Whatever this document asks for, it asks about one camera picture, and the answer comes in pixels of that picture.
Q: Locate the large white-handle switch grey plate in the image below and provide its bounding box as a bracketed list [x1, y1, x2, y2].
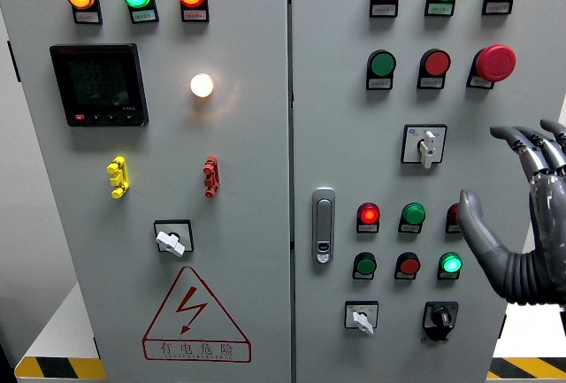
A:
[401, 124, 448, 170]

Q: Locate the small green lit lamp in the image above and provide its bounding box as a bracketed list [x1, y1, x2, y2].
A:
[438, 252, 463, 276]

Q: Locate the small red push button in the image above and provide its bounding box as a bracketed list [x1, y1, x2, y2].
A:
[395, 252, 422, 277]

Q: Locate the black yellow striped tape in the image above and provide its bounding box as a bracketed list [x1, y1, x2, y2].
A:
[15, 356, 107, 380]
[487, 357, 566, 380]

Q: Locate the large red stop button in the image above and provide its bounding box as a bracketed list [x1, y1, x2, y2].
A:
[473, 43, 517, 83]

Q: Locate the small red lit lamp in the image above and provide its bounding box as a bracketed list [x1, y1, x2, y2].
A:
[356, 202, 381, 226]

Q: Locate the small green push button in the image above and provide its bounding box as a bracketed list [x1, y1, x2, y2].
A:
[353, 252, 379, 277]

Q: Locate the large red push button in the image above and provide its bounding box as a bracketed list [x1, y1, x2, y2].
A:
[419, 48, 453, 78]

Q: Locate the pale grey door with lock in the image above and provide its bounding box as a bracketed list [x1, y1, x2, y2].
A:
[289, 0, 566, 383]

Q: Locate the silver door lock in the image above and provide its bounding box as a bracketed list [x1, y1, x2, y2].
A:
[311, 187, 337, 265]

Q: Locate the large green push button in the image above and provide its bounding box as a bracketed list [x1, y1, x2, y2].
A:
[366, 49, 398, 78]

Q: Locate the pale grey door with display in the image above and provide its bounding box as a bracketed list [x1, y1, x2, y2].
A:
[0, 0, 293, 383]

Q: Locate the red warning triangle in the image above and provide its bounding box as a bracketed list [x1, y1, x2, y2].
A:
[141, 265, 253, 364]

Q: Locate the white lit lamp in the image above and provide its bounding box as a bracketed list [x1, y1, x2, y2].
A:
[189, 73, 216, 99]

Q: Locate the black display meter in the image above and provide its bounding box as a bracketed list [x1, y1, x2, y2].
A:
[49, 42, 149, 128]

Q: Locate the black-handle turn switch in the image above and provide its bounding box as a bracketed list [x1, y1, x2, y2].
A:
[422, 301, 460, 342]

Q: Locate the small white-handle switch grey plate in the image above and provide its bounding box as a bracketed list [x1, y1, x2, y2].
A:
[344, 300, 380, 337]

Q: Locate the small red handle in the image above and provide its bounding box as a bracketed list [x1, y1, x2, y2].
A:
[203, 156, 220, 199]

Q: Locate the white-handle switch on black plate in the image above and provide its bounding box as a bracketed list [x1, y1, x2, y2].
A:
[153, 218, 195, 259]

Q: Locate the small yellow handle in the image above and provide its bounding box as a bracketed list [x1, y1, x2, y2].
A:
[106, 156, 131, 200]

